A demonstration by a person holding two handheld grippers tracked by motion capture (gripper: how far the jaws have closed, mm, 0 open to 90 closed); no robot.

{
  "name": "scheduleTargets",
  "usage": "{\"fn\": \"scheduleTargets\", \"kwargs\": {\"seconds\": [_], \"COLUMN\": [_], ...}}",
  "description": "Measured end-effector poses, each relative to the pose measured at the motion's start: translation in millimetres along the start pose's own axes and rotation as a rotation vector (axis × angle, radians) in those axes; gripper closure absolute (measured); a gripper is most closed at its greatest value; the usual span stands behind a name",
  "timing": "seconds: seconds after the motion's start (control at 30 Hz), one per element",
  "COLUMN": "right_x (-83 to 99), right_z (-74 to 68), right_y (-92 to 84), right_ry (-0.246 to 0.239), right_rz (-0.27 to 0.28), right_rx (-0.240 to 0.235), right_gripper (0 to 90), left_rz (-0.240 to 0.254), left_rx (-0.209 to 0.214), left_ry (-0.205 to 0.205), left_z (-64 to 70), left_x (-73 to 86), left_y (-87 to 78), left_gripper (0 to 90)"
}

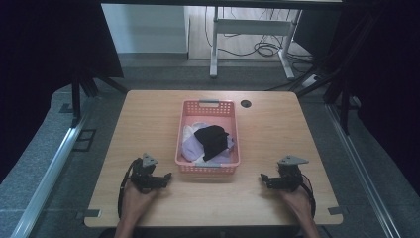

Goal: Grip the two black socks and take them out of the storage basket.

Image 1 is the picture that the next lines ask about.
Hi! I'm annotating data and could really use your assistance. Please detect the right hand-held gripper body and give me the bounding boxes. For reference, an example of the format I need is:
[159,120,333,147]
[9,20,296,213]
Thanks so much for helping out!
[270,155,310,193]

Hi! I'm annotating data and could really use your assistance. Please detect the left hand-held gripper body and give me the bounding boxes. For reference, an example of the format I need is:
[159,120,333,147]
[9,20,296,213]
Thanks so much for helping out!
[130,152,166,194]

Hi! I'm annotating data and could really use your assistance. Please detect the person's left hand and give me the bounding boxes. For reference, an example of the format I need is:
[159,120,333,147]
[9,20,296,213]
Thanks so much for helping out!
[121,180,160,230]

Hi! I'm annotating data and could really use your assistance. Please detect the person's right hand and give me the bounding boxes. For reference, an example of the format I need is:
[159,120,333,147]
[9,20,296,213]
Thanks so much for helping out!
[277,185,315,227]

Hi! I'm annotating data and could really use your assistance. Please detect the lavender cloth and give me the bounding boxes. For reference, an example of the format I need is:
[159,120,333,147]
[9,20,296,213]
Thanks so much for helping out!
[180,122,237,165]

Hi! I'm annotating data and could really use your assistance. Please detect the white cloth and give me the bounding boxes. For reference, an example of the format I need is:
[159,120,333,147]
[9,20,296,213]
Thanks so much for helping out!
[182,122,212,142]

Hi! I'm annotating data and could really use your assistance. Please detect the black cloth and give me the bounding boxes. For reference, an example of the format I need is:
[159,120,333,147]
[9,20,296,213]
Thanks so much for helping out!
[193,124,230,163]

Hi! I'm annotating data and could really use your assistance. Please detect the pink plastic basket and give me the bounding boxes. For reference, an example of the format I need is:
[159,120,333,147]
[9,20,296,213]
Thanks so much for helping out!
[174,99,242,176]

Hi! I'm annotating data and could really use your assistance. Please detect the white power strip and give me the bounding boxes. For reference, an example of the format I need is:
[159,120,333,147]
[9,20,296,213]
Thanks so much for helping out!
[301,73,321,89]

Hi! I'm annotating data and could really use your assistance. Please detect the black stand legs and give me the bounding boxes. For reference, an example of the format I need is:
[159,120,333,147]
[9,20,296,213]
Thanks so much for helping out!
[288,62,355,136]
[69,72,129,121]

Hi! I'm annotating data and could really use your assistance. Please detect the dark curtain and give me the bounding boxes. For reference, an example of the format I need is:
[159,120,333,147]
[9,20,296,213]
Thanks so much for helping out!
[0,0,125,184]
[293,0,420,196]

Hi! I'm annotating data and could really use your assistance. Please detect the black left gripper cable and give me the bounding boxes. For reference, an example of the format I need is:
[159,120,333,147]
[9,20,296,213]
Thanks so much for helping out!
[117,158,143,220]

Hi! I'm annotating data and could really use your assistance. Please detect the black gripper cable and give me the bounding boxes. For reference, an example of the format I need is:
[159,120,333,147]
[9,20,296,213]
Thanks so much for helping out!
[300,173,317,219]
[117,158,143,220]

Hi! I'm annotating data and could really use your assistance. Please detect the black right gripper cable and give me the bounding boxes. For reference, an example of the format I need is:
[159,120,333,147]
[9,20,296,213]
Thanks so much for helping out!
[300,173,317,219]

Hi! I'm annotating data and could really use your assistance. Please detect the silver floor rail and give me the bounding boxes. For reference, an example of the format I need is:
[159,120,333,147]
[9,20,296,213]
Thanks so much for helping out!
[324,96,402,238]
[9,104,97,238]

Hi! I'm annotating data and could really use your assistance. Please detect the black floor cables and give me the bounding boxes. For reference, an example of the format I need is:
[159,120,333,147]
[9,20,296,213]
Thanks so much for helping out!
[203,6,315,67]

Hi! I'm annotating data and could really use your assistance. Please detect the white metal desk frame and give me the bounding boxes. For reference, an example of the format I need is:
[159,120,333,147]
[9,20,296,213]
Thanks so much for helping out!
[209,5,303,80]

